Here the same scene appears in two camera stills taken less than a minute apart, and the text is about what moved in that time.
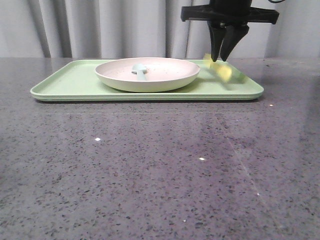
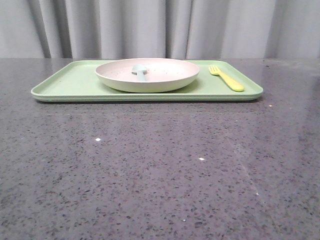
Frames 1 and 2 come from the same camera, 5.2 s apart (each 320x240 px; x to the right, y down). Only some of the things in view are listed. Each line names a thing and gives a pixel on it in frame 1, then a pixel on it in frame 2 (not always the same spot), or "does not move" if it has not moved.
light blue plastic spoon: x=140 y=69 does not move
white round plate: x=162 y=74 does not move
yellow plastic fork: x=220 y=70 → x=214 y=70
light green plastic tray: x=77 y=80 does not move
